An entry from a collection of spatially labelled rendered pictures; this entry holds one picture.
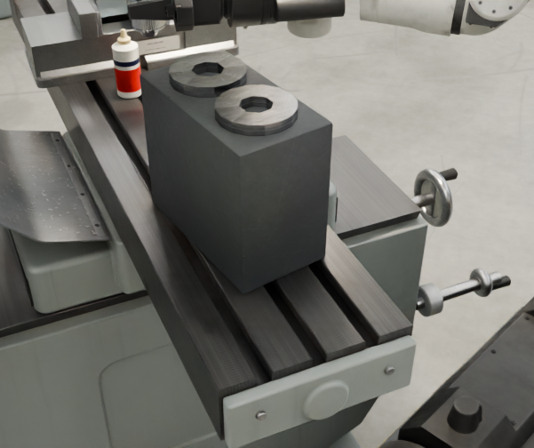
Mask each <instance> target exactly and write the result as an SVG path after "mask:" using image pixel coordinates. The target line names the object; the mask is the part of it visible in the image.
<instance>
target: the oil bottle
mask: <svg viewBox="0 0 534 448"><path fill-rule="evenodd" d="M112 52H113V61H114V68H115V75H116V89H117V94H118V95H119V96H120V97H122V98H124V99H134V98H137V97H139V96H140V95H141V87H140V78H139V76H140V74H141V73H140V64H139V48H138V44H137V43H136V42H133V41H131V38H130V37H129V36H127V34H126V32H125V29H124V28H122V29H121V35H120V37H118V38H117V42H116V43H114V44H113V45H112Z"/></svg>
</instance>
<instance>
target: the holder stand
mask: <svg viewBox="0 0 534 448"><path fill-rule="evenodd" d="M139 78H140V87H141V95H142V104H143V113H144V121H145V130H146V139H147V155H148V164H149V173H150V181H151V190H152V199H153V203H154V204H155V205H156V206H157V207H158V208H159V209H160V210H161V211H162V212H163V213H164V214H165V215H166V216H167V217H168V218H169V219H170V220H171V221H172V222H173V223H174V224H175V225H176V226H177V227H178V228H179V229H180V230H181V231H182V233H183V234H184V235H185V236H186V237H187V238H188V239H189V240H190V241H191V242H192V243H193V244H194V245H195V246H196V247H197V248H198V249H199V250H200V251H201V252H202V253H203V254H204V255H205V256H206V257H207V258H208V259H209V260H210V261H211V262H212V263H213V264H214V265H215V266H216V267H217V268H218V269H219V270H220V271H221V272H222V273H223V274H224V275H225V276H226V277H227V278H228V279H229V280H230V281H231V282H232V283H233V284H234V286H235V287H236V288H237V289H238V290H239V291H240V292H241V293H247V292H250V291H252V290H254V289H256V288H259V287H260V286H262V285H264V284H268V283H270V282H272V281H274V280H276V279H278V278H280V277H282V276H286V275H288V274H290V273H291V272H293V271H296V270H298V269H300V268H303V267H305V266H307V265H309V264H311V263H313V262H316V261H318V260H320V259H322V258H324V257H325V254H326V238H327V223H328V207H329V191H330V175H331V144H332V128H333V124H332V122H331V121H330V120H328V119H327V118H325V117H324V116H322V115H320V114H319V113H317V112H316V111H314V110H313V109H311V108H310V107H309V106H307V105H306V104H304V103H303V102H301V101H300V100H298V99H297V98H295V97H294V96H293V95H292V94H291V93H290V92H287V91H285V90H284V89H282V88H281V87H279V86H278V85H276V84H274V83H273V82H271V81H270V80H269V79H267V78H266V77H264V76H263V75H261V74H260V73H259V72H257V71H256V70H254V69H253V68H251V67H249V66H248V65H246V64H245V63H243V61H242V60H240V59H238V58H236V57H235V56H234V55H232V54H231V53H229V52H227V51H225V50H222V51H219V52H199V53H195V54H189V55H187V56H185V57H182V58H180V59H178V60H176V61H174V62H173V63H172V64H171V65H170V66H167V67H164V68H159V69H155V70H152V71H148V72H146V73H142V74H140V76H139Z"/></svg>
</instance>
